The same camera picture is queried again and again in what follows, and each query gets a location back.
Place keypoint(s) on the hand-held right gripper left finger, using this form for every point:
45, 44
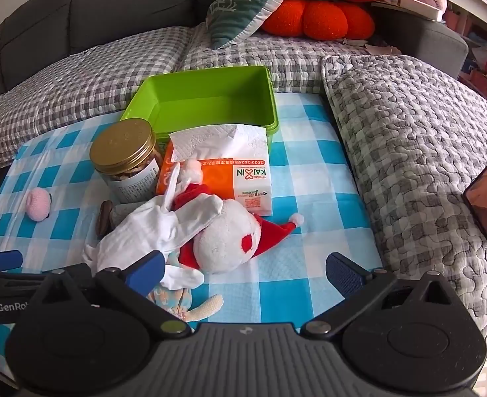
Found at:
146, 265

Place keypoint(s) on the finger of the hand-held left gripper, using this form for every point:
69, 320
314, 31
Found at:
1, 260
28, 279

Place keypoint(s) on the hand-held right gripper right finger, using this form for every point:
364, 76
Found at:
345, 273

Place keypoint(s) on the bunny doll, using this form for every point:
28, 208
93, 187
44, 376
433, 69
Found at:
173, 302

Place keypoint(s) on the pink knitted ball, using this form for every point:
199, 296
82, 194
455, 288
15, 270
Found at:
36, 202

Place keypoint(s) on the white plush toy with red hat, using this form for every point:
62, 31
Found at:
223, 235

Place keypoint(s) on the green plastic bin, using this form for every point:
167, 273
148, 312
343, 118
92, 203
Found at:
210, 103

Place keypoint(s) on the blue and white checked cloth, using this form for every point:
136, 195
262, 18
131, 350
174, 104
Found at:
309, 173

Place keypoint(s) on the orange and white tissue pack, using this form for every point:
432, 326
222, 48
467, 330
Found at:
227, 178

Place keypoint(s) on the glass jar with gold lid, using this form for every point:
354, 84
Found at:
119, 149

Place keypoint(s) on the grey patterned quilt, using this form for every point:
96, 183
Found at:
413, 153

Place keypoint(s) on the grey gingham blanket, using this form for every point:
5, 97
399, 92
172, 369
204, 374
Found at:
82, 82

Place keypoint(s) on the pink fabric piece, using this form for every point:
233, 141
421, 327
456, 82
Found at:
382, 48

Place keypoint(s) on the orange pumpkin cushion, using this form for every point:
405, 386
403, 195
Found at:
318, 18

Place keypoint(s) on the dark grey sofa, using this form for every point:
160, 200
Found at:
103, 0

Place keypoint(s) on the white flat box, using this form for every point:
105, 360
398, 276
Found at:
413, 8

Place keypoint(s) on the green pillow with white branches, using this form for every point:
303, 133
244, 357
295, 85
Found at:
243, 4

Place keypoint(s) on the white shelf unit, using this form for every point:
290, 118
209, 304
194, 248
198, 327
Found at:
479, 16

